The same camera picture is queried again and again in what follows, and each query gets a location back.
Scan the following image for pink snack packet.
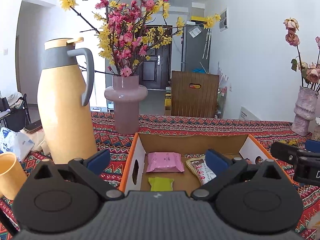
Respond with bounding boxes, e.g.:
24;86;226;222
146;152;184;173

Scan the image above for textured lilac vase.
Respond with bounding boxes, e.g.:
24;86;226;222
291;86;319;136

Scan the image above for dried pink roses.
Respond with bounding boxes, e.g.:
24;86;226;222
283;17;320;92

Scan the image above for yellow thermos jug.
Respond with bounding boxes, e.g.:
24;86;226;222
37;37;97;164

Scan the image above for yellow ceramic mug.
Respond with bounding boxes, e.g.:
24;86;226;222
0;152;27;200

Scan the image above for red orange cardboard box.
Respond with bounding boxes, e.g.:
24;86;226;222
119;133;273;194

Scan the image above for brown wooden chair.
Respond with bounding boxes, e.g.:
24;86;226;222
171;71;219;118

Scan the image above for pink yellow blossom branches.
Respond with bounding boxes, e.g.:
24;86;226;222
58;0;222;78

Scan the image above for white blue plastic bag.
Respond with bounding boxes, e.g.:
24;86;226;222
0;127;34;162

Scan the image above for dark brown entry door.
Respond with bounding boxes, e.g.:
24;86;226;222
139;25;173;90

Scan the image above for pink glass vase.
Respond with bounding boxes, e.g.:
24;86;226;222
104;75;148;134

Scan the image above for yellow box atop fridge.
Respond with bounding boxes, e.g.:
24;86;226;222
190;16;207;22

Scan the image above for grey refrigerator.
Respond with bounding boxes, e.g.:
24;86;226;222
181;21;212;73

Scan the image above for green snack bar packet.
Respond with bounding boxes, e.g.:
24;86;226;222
148;177;174;192

